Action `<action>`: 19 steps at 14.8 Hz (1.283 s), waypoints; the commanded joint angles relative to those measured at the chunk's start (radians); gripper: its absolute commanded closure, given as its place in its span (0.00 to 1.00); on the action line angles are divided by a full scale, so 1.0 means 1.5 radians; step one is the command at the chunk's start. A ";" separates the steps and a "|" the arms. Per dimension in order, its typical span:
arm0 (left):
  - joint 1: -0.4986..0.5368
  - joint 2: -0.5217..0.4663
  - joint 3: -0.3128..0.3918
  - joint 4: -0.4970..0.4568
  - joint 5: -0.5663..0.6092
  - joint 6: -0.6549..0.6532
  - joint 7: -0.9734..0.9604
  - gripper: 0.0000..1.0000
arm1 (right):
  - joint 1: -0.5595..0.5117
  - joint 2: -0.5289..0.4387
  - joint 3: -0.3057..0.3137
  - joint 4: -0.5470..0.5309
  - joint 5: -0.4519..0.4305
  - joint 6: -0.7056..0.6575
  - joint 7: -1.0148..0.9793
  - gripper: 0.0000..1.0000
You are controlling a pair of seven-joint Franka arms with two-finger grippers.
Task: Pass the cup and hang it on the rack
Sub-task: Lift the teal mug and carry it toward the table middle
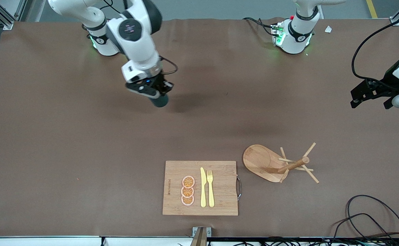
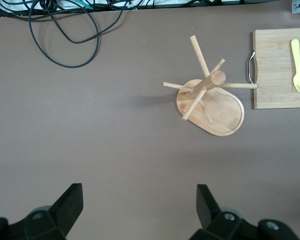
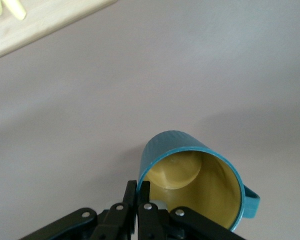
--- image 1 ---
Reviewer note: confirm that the brown table mat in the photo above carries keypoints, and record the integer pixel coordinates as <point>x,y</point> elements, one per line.
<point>117,153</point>

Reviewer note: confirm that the dark green cup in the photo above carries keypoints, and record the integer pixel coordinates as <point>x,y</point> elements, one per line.
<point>161,103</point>

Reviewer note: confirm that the yellow plastic fork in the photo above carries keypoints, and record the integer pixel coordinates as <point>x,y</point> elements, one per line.
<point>211,194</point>

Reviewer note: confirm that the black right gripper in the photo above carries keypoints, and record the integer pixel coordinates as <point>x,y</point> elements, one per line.
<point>159,83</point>

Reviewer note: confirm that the orange slice toy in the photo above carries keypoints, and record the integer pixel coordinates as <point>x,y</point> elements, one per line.
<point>187,192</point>
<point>188,181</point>

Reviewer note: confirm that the yellow plastic knife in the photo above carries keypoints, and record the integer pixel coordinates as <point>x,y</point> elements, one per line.
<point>203,191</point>

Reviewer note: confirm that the wooden cutting board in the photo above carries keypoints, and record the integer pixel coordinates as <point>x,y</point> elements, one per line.
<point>221,184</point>

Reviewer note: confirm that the wooden cup rack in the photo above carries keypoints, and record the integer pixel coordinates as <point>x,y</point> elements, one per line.
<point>261,160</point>

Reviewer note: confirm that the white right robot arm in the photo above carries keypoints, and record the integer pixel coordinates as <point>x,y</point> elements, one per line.
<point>134,44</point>

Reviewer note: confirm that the brown slanted bar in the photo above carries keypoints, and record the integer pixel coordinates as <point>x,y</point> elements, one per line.
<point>198,239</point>

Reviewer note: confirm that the grey metal bracket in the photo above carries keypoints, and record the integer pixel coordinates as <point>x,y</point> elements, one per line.
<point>208,232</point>

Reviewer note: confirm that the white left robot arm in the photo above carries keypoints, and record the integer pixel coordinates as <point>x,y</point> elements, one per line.
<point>297,37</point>

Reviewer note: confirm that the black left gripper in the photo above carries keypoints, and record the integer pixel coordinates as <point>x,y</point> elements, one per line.
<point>385,84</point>

